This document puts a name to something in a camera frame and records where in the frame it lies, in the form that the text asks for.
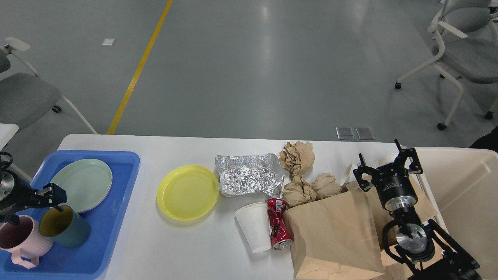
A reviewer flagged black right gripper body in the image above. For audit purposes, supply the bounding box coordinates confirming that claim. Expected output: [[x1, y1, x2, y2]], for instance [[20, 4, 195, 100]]
[[372, 164, 418, 212]]

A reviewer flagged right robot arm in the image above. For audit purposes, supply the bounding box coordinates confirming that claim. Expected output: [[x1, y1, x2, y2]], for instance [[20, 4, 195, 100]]
[[352, 140, 481, 280]]

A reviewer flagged person in dark clothes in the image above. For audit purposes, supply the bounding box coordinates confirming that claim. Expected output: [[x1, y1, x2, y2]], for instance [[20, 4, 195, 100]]
[[469, 126, 498, 153]]

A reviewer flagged white paper cup lying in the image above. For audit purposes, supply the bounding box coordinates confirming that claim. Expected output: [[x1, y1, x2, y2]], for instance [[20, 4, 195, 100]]
[[340, 163, 357, 187]]

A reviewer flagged dark green mug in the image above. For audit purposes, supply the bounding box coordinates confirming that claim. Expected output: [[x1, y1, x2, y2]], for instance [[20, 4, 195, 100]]
[[39, 205, 91, 248]]

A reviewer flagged left floor socket plate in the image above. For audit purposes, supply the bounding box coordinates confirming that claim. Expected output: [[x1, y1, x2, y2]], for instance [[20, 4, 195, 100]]
[[336, 126, 355, 140]]

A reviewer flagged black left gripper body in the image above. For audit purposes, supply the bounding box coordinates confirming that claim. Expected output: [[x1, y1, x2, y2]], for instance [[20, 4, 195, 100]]
[[0, 170, 36, 218]]

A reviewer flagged pink ribbed mug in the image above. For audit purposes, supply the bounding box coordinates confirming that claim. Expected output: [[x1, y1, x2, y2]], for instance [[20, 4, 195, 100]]
[[0, 215, 54, 269]]

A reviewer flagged yellow plastic plate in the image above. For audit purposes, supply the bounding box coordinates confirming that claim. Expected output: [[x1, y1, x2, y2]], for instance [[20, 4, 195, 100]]
[[156, 164, 219, 221]]

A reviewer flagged white side table corner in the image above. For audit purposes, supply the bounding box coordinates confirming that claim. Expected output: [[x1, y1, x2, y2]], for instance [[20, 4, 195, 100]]
[[0, 123, 19, 150]]

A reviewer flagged grey office chair left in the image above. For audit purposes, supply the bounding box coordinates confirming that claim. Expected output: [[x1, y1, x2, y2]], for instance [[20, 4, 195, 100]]
[[0, 37, 97, 134]]

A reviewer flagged beige plastic bin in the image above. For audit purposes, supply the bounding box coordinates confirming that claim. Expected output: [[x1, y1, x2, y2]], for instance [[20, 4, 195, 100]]
[[416, 147, 498, 280]]

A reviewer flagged grey office chair right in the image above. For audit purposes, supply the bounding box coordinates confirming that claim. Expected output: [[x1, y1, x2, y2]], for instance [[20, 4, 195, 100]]
[[394, 0, 498, 131]]

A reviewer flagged large brown paper bag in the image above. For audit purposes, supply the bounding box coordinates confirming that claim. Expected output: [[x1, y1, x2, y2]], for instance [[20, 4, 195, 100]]
[[284, 189, 385, 280]]

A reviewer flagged blue plastic tray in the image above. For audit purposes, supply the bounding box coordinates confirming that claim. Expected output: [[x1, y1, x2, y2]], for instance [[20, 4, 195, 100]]
[[0, 150, 140, 280]]

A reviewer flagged floor socket plate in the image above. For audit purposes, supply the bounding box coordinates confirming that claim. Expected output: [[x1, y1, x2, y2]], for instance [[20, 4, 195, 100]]
[[336, 126, 355, 140], [355, 126, 375, 140]]

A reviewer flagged crumpled brown paper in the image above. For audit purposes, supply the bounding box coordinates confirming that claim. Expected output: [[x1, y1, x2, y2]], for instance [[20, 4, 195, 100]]
[[279, 141, 315, 177], [282, 174, 317, 207], [311, 173, 341, 200]]

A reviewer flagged crumpled brown paper top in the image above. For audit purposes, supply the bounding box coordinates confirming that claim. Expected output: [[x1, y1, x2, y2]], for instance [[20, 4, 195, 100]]
[[279, 141, 315, 177]]

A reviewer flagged crumpled aluminium foil sheet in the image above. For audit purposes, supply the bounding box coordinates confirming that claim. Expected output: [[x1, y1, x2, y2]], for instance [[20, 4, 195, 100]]
[[215, 154, 285, 197]]

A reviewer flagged white cup behind gripper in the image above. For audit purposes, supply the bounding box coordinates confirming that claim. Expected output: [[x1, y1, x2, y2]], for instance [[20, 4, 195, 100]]
[[378, 153, 398, 166]]

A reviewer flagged grey office chair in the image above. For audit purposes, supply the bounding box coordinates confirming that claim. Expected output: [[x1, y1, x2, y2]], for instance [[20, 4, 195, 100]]
[[0, 37, 97, 134], [394, 0, 498, 131]]

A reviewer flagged crushed red soda can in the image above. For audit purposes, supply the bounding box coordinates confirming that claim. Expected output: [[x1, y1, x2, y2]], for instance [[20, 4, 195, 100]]
[[267, 198, 293, 250]]

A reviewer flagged right floor socket plate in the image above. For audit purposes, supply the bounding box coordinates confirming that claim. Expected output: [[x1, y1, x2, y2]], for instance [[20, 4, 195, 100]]
[[355, 126, 375, 140]]

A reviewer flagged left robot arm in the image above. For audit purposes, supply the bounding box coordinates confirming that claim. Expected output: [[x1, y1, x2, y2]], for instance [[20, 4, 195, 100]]
[[0, 152, 67, 226]]

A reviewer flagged crumpled brown paper right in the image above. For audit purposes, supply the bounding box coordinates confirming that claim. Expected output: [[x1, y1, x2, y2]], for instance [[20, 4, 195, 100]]
[[311, 173, 341, 200]]

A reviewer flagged crumpled brown paper left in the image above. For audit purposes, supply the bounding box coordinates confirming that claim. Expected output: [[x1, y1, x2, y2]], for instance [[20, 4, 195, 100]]
[[282, 174, 317, 207]]

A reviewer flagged pale green plate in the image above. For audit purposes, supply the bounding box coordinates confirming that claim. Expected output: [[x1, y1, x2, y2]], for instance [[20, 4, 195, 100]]
[[50, 158, 113, 213]]

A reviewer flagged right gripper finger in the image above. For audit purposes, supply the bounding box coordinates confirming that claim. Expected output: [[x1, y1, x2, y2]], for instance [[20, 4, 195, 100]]
[[394, 139, 423, 175], [353, 154, 376, 193]]

